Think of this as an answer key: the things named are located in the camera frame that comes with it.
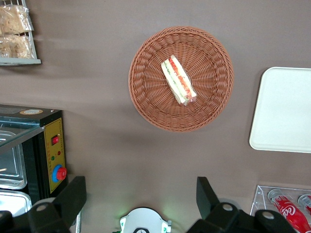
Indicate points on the red cola bottle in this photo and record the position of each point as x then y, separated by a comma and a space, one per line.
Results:
289, 211
306, 202

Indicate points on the black food warmer yellow panel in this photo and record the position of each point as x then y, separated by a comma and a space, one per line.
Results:
54, 150

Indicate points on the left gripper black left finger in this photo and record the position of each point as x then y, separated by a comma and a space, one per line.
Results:
70, 199

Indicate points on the clear acrylic bottle rack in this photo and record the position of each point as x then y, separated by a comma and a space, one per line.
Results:
258, 199

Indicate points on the round brown wicker basket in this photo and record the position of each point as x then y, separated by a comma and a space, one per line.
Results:
150, 97

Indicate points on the clear bag of rice crackers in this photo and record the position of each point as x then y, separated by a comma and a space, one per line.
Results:
17, 47
14, 19

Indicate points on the wooden skewer stick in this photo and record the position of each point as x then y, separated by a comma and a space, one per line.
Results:
3, 169

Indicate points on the triangle sandwich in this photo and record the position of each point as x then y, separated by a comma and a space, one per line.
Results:
178, 80

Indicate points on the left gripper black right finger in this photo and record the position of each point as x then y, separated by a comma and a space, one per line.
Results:
209, 201

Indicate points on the cream rectangular tray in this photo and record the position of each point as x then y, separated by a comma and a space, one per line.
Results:
284, 109

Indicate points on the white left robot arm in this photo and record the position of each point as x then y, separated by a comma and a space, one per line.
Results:
143, 221

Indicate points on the steel food pan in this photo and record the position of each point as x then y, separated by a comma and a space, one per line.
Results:
14, 201
12, 174

